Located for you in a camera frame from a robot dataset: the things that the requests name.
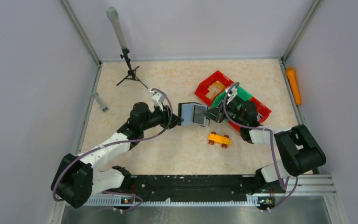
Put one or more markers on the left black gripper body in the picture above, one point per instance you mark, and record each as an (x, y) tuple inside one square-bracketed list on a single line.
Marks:
[(155, 118)]

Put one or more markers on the black tripod with grey tube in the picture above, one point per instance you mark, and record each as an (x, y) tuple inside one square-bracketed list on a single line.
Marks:
[(113, 16)]

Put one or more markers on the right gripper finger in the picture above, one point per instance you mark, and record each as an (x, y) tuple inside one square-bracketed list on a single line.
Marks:
[(211, 114), (221, 117)]

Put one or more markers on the green plastic bin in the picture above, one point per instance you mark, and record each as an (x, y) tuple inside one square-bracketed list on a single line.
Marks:
[(242, 95)]

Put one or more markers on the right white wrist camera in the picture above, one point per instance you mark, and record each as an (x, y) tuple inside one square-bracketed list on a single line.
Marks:
[(231, 93)]

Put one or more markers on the red bin with plastic bags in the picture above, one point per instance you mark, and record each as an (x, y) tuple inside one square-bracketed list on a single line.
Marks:
[(263, 111)]

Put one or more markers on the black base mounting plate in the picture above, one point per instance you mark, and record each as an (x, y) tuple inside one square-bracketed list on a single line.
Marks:
[(197, 188)]

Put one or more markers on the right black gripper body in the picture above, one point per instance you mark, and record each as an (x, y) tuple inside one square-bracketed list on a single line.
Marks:
[(234, 113)]

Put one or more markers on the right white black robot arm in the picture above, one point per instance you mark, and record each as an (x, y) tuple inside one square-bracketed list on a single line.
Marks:
[(294, 151)]

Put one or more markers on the red bin with wooden blocks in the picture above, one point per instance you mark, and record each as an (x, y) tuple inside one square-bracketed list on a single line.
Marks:
[(210, 88)]

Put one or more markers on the small grey tool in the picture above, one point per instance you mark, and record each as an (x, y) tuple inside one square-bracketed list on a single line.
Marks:
[(102, 105)]

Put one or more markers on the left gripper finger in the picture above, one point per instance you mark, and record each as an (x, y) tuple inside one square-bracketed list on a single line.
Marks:
[(167, 116), (174, 120)]

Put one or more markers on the orange flashlight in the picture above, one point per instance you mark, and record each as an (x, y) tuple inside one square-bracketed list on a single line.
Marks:
[(291, 76)]

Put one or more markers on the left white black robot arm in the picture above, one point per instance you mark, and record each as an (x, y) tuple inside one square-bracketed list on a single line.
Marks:
[(80, 176)]

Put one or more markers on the black leather card holder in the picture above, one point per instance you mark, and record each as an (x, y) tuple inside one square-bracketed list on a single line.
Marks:
[(192, 113)]

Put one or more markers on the yellow toy brick car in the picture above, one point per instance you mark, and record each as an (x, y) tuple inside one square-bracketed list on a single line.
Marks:
[(223, 140)]

